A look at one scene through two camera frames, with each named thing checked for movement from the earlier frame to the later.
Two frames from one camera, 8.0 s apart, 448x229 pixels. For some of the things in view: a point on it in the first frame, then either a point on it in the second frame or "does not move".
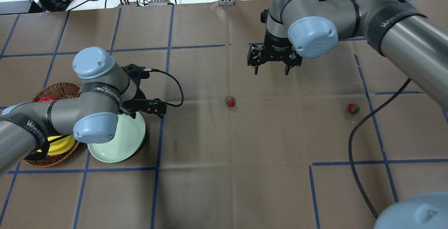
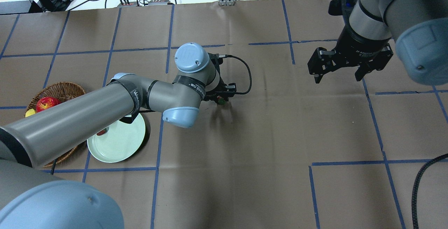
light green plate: [127, 141] does not move
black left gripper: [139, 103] -> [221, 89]
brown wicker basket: [56, 91] does not move
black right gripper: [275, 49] -> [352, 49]
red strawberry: [353, 108] -> [221, 100]
